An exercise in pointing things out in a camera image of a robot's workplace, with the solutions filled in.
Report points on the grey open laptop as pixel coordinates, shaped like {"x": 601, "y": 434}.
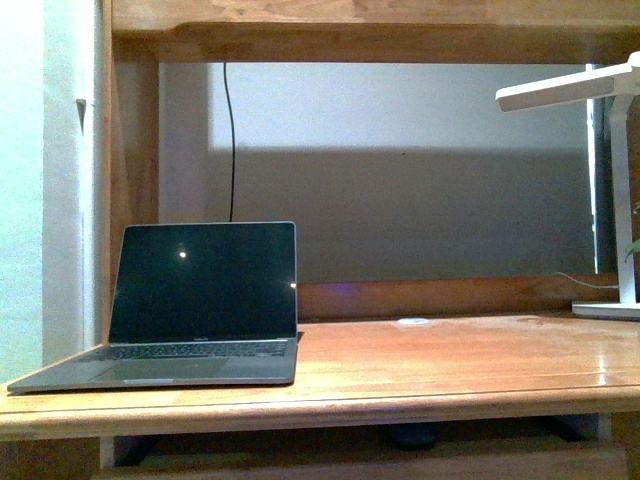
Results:
{"x": 193, "y": 305}

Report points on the green plant leaves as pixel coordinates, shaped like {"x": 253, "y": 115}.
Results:
{"x": 634, "y": 247}

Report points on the wooden desk with hutch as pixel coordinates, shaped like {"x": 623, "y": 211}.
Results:
{"x": 493, "y": 348}

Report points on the white round cable grommet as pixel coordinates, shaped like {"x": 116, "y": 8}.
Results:
{"x": 413, "y": 321}

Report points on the white desk lamp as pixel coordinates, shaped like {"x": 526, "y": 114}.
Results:
{"x": 621, "y": 83}

